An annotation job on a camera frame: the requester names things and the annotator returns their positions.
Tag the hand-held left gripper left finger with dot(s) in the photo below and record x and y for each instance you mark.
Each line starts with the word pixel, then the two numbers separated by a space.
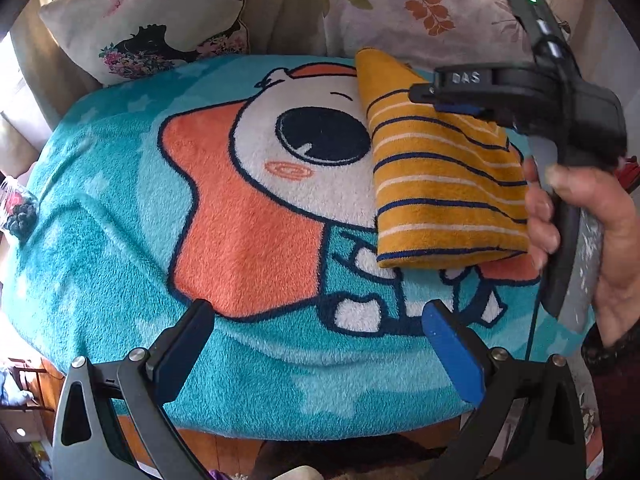
pixel 187 345

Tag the red bag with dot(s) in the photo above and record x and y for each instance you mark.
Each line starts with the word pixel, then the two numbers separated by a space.
pixel 631 170

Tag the teal cartoon blanket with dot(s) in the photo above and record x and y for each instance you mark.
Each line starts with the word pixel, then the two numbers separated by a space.
pixel 200 240

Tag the person's right hand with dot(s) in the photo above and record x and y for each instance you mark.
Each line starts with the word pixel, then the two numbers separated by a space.
pixel 615 240

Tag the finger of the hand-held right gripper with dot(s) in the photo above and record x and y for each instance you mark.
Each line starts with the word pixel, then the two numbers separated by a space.
pixel 472 110
pixel 460 82

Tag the bird print cushion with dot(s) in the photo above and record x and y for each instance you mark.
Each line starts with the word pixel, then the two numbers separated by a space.
pixel 145 15

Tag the wooden furniture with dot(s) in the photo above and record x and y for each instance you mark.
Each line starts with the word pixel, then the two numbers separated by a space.
pixel 35 390

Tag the yellow striped towel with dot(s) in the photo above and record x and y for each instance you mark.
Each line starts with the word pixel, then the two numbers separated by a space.
pixel 440 180

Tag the clear plastic bag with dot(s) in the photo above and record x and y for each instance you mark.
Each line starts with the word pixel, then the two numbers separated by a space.
pixel 17 205

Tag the leaf print pillow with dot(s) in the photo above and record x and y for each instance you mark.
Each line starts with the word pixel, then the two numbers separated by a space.
pixel 425 5

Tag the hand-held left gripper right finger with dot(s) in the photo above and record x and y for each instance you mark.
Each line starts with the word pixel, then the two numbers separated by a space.
pixel 452 345

